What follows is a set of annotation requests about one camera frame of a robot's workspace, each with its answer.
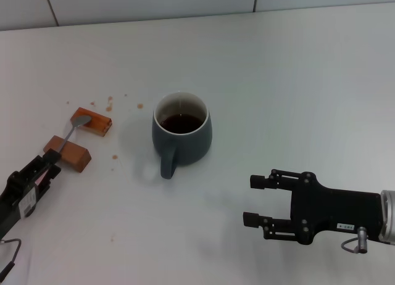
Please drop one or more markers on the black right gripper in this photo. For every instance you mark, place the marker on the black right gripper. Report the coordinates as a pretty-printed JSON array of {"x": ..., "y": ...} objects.
[{"x": 336, "y": 211}]

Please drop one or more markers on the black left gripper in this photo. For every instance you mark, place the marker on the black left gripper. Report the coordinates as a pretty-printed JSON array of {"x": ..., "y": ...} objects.
[{"x": 18, "y": 198}]

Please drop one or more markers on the grey ceramic cup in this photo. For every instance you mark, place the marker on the grey ceramic cup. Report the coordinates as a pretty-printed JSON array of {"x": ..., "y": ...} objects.
[{"x": 185, "y": 149}]

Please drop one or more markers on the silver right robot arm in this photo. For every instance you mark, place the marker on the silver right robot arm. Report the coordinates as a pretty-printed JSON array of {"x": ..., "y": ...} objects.
[{"x": 389, "y": 214}]

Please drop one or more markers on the brown wooden spoon rest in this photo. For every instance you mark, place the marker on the brown wooden spoon rest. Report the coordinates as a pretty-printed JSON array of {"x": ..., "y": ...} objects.
[{"x": 75, "y": 157}]

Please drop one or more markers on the glossy orange wooden block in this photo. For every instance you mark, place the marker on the glossy orange wooden block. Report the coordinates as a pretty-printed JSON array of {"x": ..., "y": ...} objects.
[{"x": 100, "y": 126}]

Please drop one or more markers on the dark coffee liquid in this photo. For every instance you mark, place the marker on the dark coffee liquid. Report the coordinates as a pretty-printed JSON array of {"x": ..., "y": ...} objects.
[{"x": 182, "y": 123}]

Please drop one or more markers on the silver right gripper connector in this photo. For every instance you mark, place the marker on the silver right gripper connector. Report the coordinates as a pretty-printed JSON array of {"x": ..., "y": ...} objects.
[{"x": 362, "y": 239}]

